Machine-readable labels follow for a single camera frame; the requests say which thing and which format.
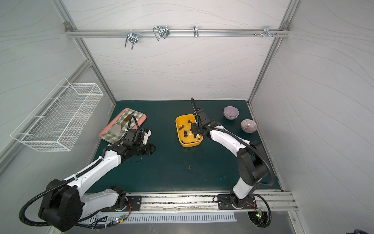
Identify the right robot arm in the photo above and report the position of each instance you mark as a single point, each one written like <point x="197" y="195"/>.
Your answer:
<point x="252" y="166"/>

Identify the aluminium crossbar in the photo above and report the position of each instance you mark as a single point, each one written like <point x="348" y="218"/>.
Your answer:
<point x="174" y="33"/>

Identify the metal spatula wooden handle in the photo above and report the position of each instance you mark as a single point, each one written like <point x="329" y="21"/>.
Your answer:
<point x="116" y="129"/>

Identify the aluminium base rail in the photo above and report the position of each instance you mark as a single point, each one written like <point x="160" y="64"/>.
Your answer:
<point x="201" y="201"/>

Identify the metal hook clamp left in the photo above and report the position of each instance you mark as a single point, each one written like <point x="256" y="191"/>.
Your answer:
<point x="131" y="39"/>

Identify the pink tray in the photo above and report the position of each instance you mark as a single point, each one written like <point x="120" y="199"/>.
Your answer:
<point x="117" y="126"/>

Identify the white wire basket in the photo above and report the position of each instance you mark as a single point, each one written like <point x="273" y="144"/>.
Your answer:
<point x="57" y="122"/>

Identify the metal hook clamp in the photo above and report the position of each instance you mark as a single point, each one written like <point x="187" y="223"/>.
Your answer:
<point x="131" y="39"/>
<point x="161" y="32"/>

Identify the metal hook clamp middle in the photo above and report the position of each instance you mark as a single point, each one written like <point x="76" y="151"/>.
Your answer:
<point x="161" y="32"/>

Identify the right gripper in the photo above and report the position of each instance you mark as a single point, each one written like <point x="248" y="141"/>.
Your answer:
<point x="196" y="130"/>

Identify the metal ring clamp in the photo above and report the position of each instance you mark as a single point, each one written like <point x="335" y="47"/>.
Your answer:
<point x="195" y="31"/>

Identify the purple ribbed bowl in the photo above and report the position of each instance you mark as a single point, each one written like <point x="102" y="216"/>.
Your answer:
<point x="249" y="126"/>

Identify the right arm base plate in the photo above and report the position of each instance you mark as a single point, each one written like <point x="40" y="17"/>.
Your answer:
<point x="226" y="201"/>

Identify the purple bowl upright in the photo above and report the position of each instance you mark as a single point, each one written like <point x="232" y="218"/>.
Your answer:
<point x="231" y="112"/>

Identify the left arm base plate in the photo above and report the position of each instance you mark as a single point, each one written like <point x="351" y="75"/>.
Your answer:
<point x="132" y="203"/>

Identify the yellow plastic storage box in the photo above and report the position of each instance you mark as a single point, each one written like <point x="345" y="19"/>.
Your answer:
<point x="191" y="140"/>

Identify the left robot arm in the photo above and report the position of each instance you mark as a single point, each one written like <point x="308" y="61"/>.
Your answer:
<point x="64" y="206"/>

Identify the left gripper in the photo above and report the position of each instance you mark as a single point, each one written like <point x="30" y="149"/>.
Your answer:
<point x="143" y="148"/>

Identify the green checkered cloth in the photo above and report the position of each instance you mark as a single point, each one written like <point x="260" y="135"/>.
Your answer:
<point x="122" y="125"/>

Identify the metal bracket right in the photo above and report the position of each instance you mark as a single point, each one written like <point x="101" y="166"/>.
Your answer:
<point x="267" y="32"/>

